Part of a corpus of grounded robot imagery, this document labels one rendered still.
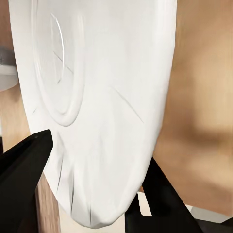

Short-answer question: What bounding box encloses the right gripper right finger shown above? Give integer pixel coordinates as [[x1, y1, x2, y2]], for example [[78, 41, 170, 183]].
[[124, 158, 203, 233]]

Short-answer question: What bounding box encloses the saucer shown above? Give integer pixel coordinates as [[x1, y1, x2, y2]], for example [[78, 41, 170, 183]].
[[9, 0, 177, 230]]

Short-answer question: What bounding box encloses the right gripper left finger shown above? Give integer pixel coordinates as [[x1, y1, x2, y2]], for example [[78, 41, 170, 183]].
[[0, 129, 53, 233]]

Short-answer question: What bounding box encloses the coffee cup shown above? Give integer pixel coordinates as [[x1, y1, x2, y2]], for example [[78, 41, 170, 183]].
[[0, 44, 19, 92]]

